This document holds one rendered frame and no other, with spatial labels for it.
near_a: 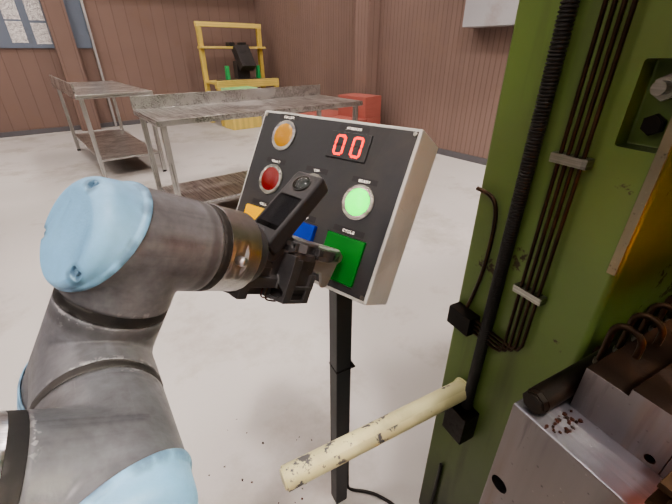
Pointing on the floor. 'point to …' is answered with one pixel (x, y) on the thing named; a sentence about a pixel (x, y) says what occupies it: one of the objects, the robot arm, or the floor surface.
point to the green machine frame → (602, 292)
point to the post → (340, 346)
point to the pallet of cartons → (370, 112)
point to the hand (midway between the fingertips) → (336, 252)
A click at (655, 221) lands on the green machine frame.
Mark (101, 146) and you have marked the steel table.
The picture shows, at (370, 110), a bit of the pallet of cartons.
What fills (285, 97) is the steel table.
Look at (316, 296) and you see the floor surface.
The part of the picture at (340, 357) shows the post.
